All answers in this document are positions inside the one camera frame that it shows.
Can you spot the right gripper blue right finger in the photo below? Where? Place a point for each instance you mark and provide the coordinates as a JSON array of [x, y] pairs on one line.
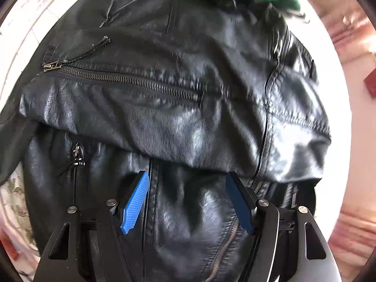
[[287, 244]]

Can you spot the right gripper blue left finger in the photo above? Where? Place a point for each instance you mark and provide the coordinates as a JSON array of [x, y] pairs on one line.
[[86, 245]]

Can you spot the black leather jacket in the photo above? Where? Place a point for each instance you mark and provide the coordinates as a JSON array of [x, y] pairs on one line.
[[185, 90]]

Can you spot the pink curtain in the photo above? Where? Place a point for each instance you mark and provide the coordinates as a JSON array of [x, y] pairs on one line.
[[353, 37]]

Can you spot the floral bed sheet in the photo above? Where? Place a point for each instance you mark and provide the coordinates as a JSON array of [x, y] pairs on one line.
[[24, 23]]

